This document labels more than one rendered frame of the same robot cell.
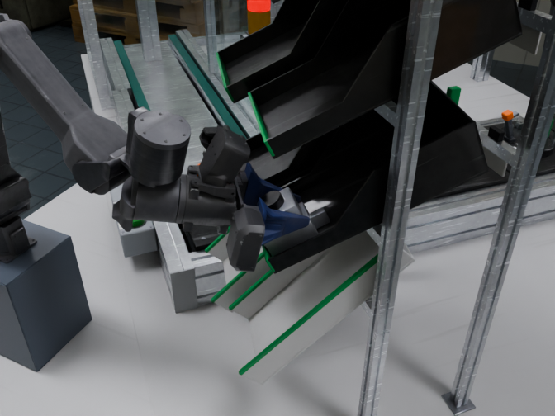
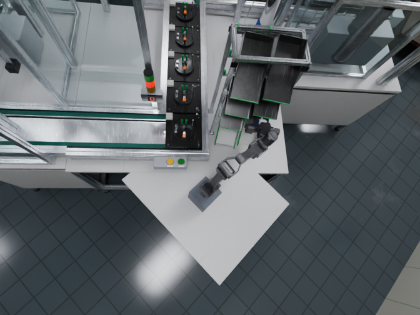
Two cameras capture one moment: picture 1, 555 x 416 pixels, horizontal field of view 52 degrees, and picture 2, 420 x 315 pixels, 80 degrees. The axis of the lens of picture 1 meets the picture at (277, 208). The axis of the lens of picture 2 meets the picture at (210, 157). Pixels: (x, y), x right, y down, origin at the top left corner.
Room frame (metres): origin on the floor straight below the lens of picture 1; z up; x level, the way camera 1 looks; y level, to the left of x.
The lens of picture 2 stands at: (0.81, 0.73, 2.51)
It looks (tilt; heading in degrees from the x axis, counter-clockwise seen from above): 71 degrees down; 267
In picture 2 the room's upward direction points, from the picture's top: 22 degrees clockwise
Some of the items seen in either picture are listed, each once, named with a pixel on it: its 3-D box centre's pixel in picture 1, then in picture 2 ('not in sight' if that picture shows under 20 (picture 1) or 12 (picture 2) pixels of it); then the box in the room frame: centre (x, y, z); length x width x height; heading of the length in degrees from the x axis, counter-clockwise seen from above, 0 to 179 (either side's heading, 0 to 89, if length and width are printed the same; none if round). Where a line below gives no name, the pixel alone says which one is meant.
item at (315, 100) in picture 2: not in sight; (310, 83); (0.06, -1.13, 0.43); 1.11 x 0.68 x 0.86; 20
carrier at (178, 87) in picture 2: not in sight; (184, 93); (1.10, -0.16, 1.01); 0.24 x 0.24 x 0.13; 20
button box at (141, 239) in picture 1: (132, 215); (170, 162); (1.01, 0.32, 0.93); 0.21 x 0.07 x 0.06; 20
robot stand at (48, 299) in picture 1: (24, 292); (204, 194); (0.74, 0.44, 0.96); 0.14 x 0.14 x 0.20; 64
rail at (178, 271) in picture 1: (147, 173); (140, 154); (1.21, 0.32, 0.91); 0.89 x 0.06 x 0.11; 20
